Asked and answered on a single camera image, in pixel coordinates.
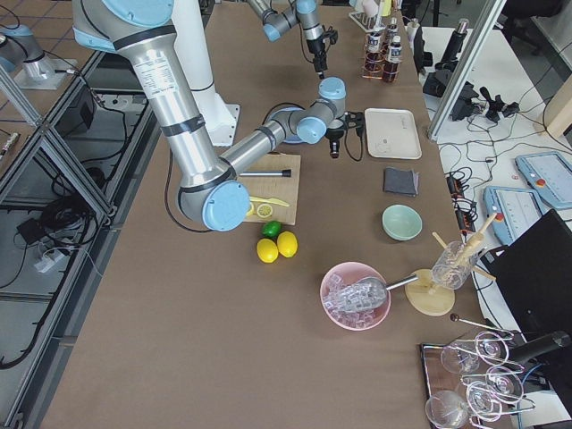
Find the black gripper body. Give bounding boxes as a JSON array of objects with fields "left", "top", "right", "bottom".
[
  {"left": 325, "top": 112, "right": 364, "bottom": 147},
  {"left": 305, "top": 27, "right": 338, "bottom": 61}
]

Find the blue plate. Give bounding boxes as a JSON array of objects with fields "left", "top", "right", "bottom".
[{"left": 264, "top": 105, "right": 304, "bottom": 145}]

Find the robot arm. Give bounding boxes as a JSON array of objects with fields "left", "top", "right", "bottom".
[
  {"left": 247, "top": 0, "right": 338, "bottom": 80},
  {"left": 72, "top": 1, "right": 346, "bottom": 231}
]

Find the cream rabbit tray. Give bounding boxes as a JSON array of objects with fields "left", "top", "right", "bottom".
[{"left": 365, "top": 107, "right": 422, "bottom": 160}]

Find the tea bottle right back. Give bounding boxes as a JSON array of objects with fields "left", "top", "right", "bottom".
[{"left": 363, "top": 24, "right": 385, "bottom": 78}]

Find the tea bottle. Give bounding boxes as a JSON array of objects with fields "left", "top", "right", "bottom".
[
  {"left": 382, "top": 36, "right": 402, "bottom": 83},
  {"left": 363, "top": 24, "right": 385, "bottom": 78},
  {"left": 385, "top": 17, "right": 399, "bottom": 45}
]

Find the wooden cutting board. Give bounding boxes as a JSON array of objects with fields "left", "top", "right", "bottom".
[{"left": 239, "top": 153, "right": 301, "bottom": 225}]

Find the tea bottle front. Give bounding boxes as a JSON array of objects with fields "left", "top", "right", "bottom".
[{"left": 382, "top": 36, "right": 402, "bottom": 83}]

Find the tea bottle left back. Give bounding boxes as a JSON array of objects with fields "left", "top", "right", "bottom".
[{"left": 385, "top": 17, "right": 399, "bottom": 45}]

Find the grey folded cloth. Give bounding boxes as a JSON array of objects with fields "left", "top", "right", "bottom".
[{"left": 383, "top": 167, "right": 419, "bottom": 198}]

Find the lemon half lower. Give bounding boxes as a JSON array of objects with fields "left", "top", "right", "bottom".
[{"left": 256, "top": 203, "right": 273, "bottom": 219}]

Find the lemon half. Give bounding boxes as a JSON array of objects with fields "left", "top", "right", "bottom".
[
  {"left": 256, "top": 203, "right": 273, "bottom": 219},
  {"left": 246, "top": 202, "right": 256, "bottom": 217}
]

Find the yellow plastic knife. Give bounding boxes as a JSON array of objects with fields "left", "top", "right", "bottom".
[{"left": 249, "top": 196, "right": 290, "bottom": 207}]

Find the mint green bowl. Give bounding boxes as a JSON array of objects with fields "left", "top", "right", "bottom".
[{"left": 382, "top": 205, "right": 423, "bottom": 241}]

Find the lemon half upper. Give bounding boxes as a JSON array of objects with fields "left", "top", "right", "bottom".
[{"left": 246, "top": 202, "right": 256, "bottom": 217}]

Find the green lime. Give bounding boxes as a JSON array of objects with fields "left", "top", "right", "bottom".
[{"left": 262, "top": 221, "right": 282, "bottom": 239}]

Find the yellow lemon far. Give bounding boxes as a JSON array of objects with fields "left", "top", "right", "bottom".
[{"left": 276, "top": 231, "right": 299, "bottom": 258}]

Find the yellow lemon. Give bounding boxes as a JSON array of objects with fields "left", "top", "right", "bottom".
[
  {"left": 276, "top": 231, "right": 299, "bottom": 258},
  {"left": 256, "top": 238, "right": 279, "bottom": 264}
]

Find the yellow lemon near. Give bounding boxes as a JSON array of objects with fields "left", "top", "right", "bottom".
[{"left": 256, "top": 238, "right": 279, "bottom": 264}]

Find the pink bowl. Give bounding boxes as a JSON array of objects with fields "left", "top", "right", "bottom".
[{"left": 320, "top": 262, "right": 391, "bottom": 332}]

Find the metal ice scoop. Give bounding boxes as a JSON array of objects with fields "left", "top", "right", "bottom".
[{"left": 353, "top": 274, "right": 418, "bottom": 311}]

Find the clear ice cubes pile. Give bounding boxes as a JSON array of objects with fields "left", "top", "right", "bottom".
[{"left": 329, "top": 282, "right": 361, "bottom": 314}]

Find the glass cup on stand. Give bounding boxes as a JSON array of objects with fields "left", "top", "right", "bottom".
[{"left": 432, "top": 241, "right": 478, "bottom": 290}]

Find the round wooden stand base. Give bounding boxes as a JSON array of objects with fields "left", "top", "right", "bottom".
[{"left": 405, "top": 269, "right": 455, "bottom": 316}]

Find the blue teach pendant near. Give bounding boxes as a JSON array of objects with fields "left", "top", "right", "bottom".
[{"left": 483, "top": 186, "right": 549, "bottom": 245}]

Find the blue teach pendant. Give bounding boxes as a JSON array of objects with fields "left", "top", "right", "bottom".
[
  {"left": 483, "top": 186, "right": 549, "bottom": 245},
  {"left": 515, "top": 151, "right": 572, "bottom": 210}
]

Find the blue teach pendant far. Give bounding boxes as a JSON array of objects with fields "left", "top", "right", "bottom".
[{"left": 515, "top": 151, "right": 572, "bottom": 210}]

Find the black laptop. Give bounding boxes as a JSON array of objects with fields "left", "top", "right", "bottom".
[{"left": 482, "top": 209, "right": 571, "bottom": 335}]

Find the wine glass rack tray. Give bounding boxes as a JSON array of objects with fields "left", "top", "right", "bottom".
[{"left": 420, "top": 330, "right": 535, "bottom": 428}]

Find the copper wire bottle rack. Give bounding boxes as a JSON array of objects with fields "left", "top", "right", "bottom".
[{"left": 361, "top": 27, "right": 402, "bottom": 82}]

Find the aluminium frame post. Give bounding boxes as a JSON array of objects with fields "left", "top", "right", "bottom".
[{"left": 427, "top": 0, "right": 506, "bottom": 141}]

